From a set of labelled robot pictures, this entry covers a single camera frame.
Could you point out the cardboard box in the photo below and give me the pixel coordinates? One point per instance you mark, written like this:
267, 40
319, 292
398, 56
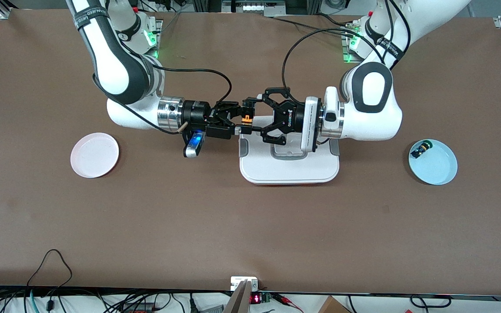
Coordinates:
333, 306

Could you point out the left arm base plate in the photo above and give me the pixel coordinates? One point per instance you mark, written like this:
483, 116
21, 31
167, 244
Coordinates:
347, 54

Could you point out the orange push button switch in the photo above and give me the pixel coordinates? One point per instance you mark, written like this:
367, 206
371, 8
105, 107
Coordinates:
247, 118

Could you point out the white power strip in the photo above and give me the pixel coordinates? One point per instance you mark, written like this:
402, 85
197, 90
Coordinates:
255, 7

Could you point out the red digit display module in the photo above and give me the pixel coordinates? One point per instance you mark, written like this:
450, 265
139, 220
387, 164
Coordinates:
255, 299

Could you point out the pink round plate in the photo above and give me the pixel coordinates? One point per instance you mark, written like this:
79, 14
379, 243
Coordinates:
95, 155

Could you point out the grey slanted bar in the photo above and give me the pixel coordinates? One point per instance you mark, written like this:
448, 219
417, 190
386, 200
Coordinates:
238, 302

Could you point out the green circuit board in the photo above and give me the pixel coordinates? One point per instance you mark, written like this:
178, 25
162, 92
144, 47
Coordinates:
266, 298

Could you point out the white lidded container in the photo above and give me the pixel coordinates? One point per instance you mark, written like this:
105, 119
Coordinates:
289, 169

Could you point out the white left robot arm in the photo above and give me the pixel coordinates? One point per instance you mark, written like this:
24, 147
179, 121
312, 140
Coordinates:
372, 91

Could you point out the green push button switch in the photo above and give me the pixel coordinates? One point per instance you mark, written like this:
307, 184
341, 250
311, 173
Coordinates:
422, 148

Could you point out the light blue round plate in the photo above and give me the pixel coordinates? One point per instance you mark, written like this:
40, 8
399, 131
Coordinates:
437, 167

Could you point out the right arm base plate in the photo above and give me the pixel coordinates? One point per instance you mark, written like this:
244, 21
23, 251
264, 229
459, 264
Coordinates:
157, 39

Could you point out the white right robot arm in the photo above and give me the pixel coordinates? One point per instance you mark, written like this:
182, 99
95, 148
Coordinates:
111, 65

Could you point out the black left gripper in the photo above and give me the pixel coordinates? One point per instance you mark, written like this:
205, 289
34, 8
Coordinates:
293, 117

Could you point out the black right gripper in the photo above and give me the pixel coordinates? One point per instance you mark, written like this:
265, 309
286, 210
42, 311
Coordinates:
195, 112

